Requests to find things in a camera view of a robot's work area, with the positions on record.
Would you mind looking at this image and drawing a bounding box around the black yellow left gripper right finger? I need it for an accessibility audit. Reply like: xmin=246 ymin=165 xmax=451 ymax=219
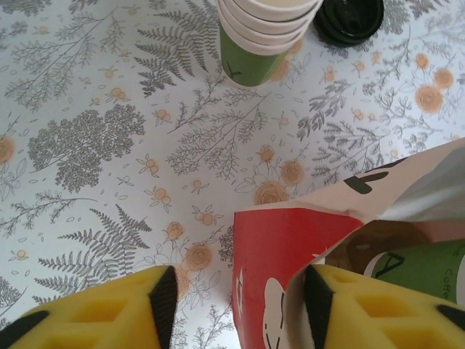
xmin=304 ymin=264 xmax=465 ymax=349

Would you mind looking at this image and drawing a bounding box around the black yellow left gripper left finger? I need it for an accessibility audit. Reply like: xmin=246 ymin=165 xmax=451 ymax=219
xmin=0 ymin=265 xmax=179 ymax=349

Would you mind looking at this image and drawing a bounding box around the single green paper cup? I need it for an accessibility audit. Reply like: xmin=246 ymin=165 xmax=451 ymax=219
xmin=363 ymin=241 xmax=465 ymax=308

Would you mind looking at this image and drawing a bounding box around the white red printed paper bag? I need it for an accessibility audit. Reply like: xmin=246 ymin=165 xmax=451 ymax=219
xmin=232 ymin=136 xmax=465 ymax=349

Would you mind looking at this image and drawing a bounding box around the stack of green paper cups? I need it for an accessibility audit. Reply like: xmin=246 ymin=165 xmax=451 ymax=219
xmin=217 ymin=0 xmax=324 ymax=88

